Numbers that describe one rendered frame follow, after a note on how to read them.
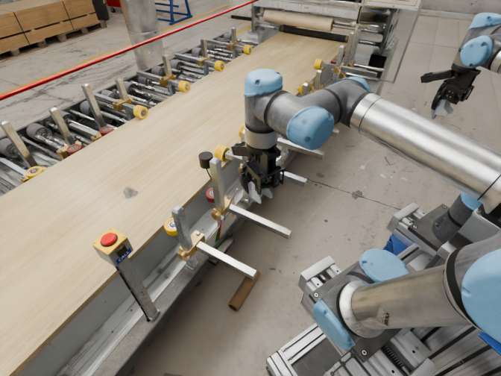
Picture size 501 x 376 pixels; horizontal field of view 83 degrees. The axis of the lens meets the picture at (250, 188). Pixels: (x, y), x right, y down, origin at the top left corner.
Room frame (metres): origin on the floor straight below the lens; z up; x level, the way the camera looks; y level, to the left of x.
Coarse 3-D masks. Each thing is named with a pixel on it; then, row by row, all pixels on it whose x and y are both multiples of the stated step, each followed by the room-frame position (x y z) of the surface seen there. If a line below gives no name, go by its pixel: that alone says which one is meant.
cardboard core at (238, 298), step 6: (258, 276) 1.01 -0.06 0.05; (246, 282) 0.95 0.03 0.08; (252, 282) 0.95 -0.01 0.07; (240, 288) 0.91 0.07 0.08; (246, 288) 0.91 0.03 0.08; (234, 294) 0.87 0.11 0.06; (240, 294) 0.86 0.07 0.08; (246, 294) 0.87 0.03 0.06; (234, 300) 0.82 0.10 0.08; (240, 300) 0.83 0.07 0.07; (234, 306) 0.78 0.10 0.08; (240, 306) 0.80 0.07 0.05
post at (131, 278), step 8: (120, 264) 0.46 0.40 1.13; (128, 264) 0.48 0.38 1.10; (120, 272) 0.46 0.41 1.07; (128, 272) 0.47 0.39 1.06; (136, 272) 0.49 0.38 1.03; (128, 280) 0.46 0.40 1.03; (136, 280) 0.48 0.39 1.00; (128, 288) 0.46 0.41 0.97; (136, 288) 0.46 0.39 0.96; (144, 288) 0.48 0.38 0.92; (136, 296) 0.46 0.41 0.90; (144, 296) 0.47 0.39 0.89; (144, 304) 0.46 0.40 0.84; (152, 304) 0.48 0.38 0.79; (144, 312) 0.46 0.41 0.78; (152, 312) 0.47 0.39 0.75; (152, 320) 0.45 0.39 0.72
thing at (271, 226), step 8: (232, 208) 0.92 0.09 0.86; (240, 208) 0.92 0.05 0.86; (240, 216) 0.89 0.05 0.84; (248, 216) 0.87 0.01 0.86; (256, 216) 0.87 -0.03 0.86; (256, 224) 0.85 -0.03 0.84; (264, 224) 0.83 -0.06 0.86; (272, 224) 0.83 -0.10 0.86; (280, 232) 0.78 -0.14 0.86; (288, 232) 0.78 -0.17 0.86
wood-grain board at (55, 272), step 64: (256, 64) 2.65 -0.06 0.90; (128, 128) 1.57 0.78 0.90; (192, 128) 1.57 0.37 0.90; (64, 192) 0.99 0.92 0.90; (192, 192) 0.99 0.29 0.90; (0, 256) 0.63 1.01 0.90; (64, 256) 0.63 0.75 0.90; (128, 256) 0.63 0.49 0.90; (0, 320) 0.38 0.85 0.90; (64, 320) 0.38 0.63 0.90
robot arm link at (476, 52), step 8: (472, 40) 0.84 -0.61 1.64; (480, 40) 0.82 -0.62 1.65; (488, 40) 0.82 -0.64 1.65; (496, 40) 0.82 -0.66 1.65; (464, 48) 0.84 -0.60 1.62; (472, 48) 0.83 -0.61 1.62; (480, 48) 0.81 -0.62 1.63; (488, 48) 0.80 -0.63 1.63; (496, 48) 0.80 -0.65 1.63; (464, 56) 0.84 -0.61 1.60; (472, 56) 0.82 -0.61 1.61; (480, 56) 0.80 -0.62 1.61; (488, 56) 0.79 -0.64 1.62; (496, 56) 0.78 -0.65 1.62; (464, 64) 0.83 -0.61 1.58; (472, 64) 0.81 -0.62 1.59; (480, 64) 0.80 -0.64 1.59; (488, 64) 0.79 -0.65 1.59; (496, 64) 0.77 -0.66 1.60; (496, 72) 0.78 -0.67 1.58
